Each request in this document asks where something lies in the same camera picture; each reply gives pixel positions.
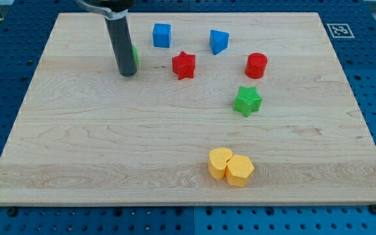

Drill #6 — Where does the green star block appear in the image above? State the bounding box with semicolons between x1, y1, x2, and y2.
233;86;262;118

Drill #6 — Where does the red cylinder block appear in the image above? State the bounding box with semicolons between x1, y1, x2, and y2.
245;52;268;79

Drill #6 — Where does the yellow heart block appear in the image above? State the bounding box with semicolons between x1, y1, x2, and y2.
208;148;233;180

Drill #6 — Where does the blue cube block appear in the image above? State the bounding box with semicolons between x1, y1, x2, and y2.
152;23;172;48

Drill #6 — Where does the yellow hexagon block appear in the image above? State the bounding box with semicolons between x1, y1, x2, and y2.
225;154;255;187

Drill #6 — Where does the red star block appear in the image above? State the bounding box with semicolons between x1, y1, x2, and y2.
172;51;196;80

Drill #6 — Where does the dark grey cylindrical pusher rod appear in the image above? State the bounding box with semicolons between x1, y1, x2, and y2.
105;16;137;77

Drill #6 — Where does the black end effector with clamp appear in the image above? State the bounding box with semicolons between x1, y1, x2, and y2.
74;0;136;19

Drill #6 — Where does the green block behind rod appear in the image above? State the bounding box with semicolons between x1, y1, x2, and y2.
132;45;139;68

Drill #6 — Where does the light wooden board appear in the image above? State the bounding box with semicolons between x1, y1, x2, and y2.
0;12;376;207

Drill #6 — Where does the blue triangular prism block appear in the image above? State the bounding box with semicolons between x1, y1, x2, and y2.
209;30;230;55

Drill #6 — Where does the white fiducial marker tag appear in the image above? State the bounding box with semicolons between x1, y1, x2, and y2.
326;23;354;39

